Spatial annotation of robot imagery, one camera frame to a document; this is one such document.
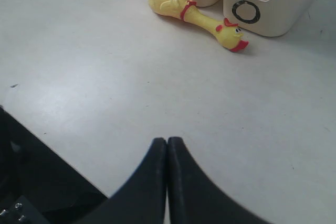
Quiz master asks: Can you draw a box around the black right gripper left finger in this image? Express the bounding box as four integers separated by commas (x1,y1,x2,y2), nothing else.
86,138,167,223

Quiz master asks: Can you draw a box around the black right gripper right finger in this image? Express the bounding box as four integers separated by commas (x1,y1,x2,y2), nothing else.
167,137,267,224

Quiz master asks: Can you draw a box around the whole rubber chicken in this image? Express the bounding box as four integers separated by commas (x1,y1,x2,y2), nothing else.
148,0,248,52

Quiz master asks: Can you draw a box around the black equipment at table edge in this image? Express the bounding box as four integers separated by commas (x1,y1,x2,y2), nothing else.
1,109,107,223

